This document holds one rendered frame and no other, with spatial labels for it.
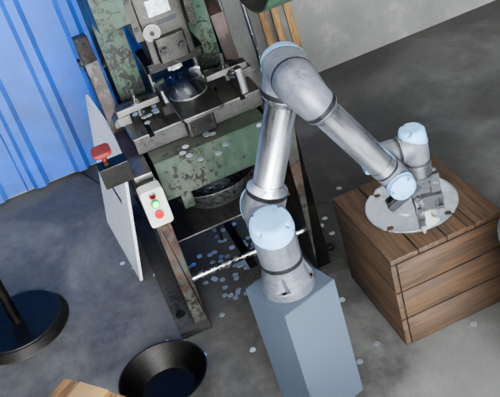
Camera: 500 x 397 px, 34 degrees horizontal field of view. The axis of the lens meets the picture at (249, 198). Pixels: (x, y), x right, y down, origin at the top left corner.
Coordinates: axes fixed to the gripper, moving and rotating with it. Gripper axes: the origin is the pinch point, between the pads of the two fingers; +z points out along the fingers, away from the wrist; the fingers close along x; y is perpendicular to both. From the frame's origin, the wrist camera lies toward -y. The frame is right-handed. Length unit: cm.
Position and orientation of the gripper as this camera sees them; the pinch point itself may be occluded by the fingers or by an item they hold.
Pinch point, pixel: (421, 229)
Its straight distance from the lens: 250.8
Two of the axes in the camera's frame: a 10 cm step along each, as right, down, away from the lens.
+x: -0.7, -5.5, 8.3
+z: 2.5, 7.9, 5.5
